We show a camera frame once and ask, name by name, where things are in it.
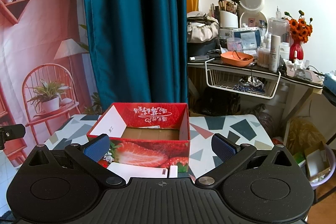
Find orange artificial flowers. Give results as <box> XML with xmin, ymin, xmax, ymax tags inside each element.
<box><xmin>285</xmin><ymin>10</ymin><xmax>314</xmax><ymax>44</ymax></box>

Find white brush holder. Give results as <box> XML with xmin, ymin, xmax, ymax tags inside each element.
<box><xmin>219</xmin><ymin>10</ymin><xmax>239</xmax><ymax>29</ymax></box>

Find teal curtain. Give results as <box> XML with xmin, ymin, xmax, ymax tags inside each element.
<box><xmin>83</xmin><ymin>0</ymin><xmax>189</xmax><ymax>115</ymax></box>

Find white wire basket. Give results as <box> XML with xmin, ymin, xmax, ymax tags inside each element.
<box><xmin>205</xmin><ymin>60</ymin><xmax>281</xmax><ymax>100</ymax></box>

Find blue packet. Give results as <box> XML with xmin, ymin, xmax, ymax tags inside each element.
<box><xmin>232</xmin><ymin>29</ymin><xmax>260</xmax><ymax>49</ymax></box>

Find clear box of cotton swabs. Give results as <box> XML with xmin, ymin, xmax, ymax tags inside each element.
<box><xmin>257</xmin><ymin>47</ymin><xmax>271</xmax><ymax>68</ymax></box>

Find pink plastic tub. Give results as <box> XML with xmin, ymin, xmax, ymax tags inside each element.
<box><xmin>227</xmin><ymin>38</ymin><xmax>242</xmax><ymax>51</ymax></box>

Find white spray bottle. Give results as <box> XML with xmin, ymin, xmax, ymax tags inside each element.
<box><xmin>270</xmin><ymin>34</ymin><xmax>281</xmax><ymax>72</ymax></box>

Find geometric patterned tablecloth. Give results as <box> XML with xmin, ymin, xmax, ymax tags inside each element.
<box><xmin>43</xmin><ymin>114</ymin><xmax>275</xmax><ymax>180</ymax></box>

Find cluttered dressing desk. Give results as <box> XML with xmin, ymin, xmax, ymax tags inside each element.
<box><xmin>187</xmin><ymin>55</ymin><xmax>325</xmax><ymax>151</ymax></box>

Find printed wall backdrop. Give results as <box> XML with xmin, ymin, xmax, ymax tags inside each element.
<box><xmin>0</xmin><ymin>0</ymin><xmax>100</xmax><ymax>169</ymax></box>

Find white rectangular case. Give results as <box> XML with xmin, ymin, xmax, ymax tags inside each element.
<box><xmin>107</xmin><ymin>162</ymin><xmax>168</xmax><ymax>185</ymax></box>

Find beige drawstring bag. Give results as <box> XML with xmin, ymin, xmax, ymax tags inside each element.
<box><xmin>187</xmin><ymin>23</ymin><xmax>219</xmax><ymax>43</ymax></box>

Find clear plastic container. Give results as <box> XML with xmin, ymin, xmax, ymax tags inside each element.
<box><xmin>268</xmin><ymin>17</ymin><xmax>290</xmax><ymax>43</ymax></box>

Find white charger plug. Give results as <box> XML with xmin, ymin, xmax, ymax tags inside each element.
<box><xmin>167</xmin><ymin>165</ymin><xmax>179</xmax><ymax>179</ymax></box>

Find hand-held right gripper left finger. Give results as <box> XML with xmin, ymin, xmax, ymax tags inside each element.
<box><xmin>28</xmin><ymin>134</ymin><xmax>126</xmax><ymax>187</ymax></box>

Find orange bowl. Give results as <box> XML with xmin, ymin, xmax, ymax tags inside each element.
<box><xmin>220</xmin><ymin>51</ymin><xmax>255</xmax><ymax>67</ymax></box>

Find red vase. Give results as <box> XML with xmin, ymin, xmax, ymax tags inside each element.
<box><xmin>289</xmin><ymin>40</ymin><xmax>304</xmax><ymax>61</ymax></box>

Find black clamp mount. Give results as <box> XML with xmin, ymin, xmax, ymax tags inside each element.
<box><xmin>0</xmin><ymin>124</ymin><xmax>26</xmax><ymax>150</ymax></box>

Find small cardboard box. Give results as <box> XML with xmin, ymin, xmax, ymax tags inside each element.
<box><xmin>304</xmin><ymin>140</ymin><xmax>331</xmax><ymax>182</ymax></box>

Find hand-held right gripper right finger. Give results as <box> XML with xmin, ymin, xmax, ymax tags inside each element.
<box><xmin>195</xmin><ymin>133</ymin><xmax>300</xmax><ymax>189</ymax></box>

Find yellow plastic bag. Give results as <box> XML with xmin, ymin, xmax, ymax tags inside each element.
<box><xmin>287</xmin><ymin>119</ymin><xmax>327</xmax><ymax>156</ymax></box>

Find red strawberry print cardboard box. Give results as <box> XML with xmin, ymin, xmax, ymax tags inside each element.
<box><xmin>87</xmin><ymin>102</ymin><xmax>190</xmax><ymax>178</ymax></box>

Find blue patterned foil packets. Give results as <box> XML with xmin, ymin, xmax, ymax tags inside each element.
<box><xmin>232</xmin><ymin>84</ymin><xmax>264</xmax><ymax>94</ymax></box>

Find black bag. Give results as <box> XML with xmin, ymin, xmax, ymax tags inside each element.
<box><xmin>187</xmin><ymin>39</ymin><xmax>221</xmax><ymax>58</ymax></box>

